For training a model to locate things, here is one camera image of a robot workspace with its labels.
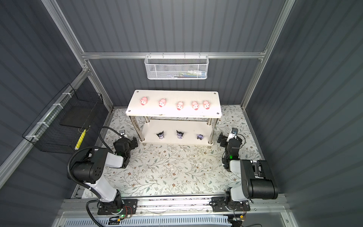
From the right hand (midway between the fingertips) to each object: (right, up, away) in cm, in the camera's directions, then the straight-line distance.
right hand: (231, 135), depth 90 cm
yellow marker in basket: (-82, -2, -23) cm, 85 cm away
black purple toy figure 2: (-34, 0, -1) cm, 34 cm away
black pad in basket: (-92, +12, -10) cm, 93 cm away
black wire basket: (-95, +7, -18) cm, 97 cm away
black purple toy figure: (-46, 0, -1) cm, 46 cm away
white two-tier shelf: (-38, +12, +23) cm, 46 cm away
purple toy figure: (-20, -2, +1) cm, 20 cm away
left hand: (-71, -3, +6) cm, 71 cm away
